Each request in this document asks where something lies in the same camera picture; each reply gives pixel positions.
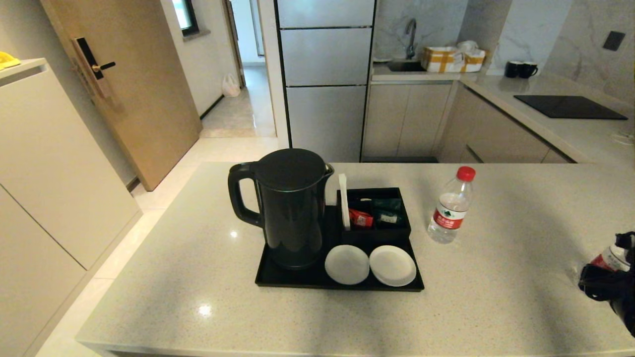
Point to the round white saucer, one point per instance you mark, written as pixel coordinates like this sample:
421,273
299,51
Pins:
347,265
393,266

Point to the silver multi-door refrigerator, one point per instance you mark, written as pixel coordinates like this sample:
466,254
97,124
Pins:
325,109

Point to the black gold door lock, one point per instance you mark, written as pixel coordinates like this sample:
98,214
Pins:
89,59

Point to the cardboard box with yellow tape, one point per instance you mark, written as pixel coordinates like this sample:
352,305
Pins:
441,61

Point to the black compartment condiment box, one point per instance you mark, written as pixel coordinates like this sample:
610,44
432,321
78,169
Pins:
397,233

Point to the light wooden door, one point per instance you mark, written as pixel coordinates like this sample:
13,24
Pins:
139,99

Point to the black induction cooktop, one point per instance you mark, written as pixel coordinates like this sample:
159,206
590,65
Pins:
566,107

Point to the black sachet white label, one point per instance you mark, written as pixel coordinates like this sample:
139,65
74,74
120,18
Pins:
388,218

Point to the black electric kettle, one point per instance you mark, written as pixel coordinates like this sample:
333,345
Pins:
292,218

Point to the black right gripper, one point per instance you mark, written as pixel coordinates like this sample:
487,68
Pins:
622,287

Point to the dark framed window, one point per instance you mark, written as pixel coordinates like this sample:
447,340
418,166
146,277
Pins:
184,15

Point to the beige two-door base cabinet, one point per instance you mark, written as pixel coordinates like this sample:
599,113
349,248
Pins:
404,119

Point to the dark kitchen sink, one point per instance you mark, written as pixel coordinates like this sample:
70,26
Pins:
404,66

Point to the dark green package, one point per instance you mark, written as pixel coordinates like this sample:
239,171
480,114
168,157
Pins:
387,204

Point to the clear water bottle red cap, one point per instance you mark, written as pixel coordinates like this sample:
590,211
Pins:
612,258
450,218

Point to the black rectangular serving tray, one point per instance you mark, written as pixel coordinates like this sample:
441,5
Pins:
297,277

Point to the white plastic bag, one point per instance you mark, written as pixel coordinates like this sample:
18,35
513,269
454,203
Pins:
230,87

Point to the white paper napkin packet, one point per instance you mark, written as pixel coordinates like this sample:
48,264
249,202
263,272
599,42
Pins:
344,203

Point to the tall cream cabinet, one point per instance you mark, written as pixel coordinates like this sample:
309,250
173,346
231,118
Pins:
49,173

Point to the dark wall socket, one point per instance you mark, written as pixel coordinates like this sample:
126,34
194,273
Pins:
614,41

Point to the yellow object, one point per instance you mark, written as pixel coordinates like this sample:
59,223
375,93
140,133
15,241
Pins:
6,60

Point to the beige drawer base cabinet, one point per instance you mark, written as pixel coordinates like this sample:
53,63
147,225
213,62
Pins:
491,134

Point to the chrome kitchen faucet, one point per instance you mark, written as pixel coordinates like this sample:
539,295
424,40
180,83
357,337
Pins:
411,48

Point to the crumpled white plastic wrap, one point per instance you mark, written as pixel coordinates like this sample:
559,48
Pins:
466,47

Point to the black ceramic mug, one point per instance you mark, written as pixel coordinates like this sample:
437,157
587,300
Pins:
511,69
527,70

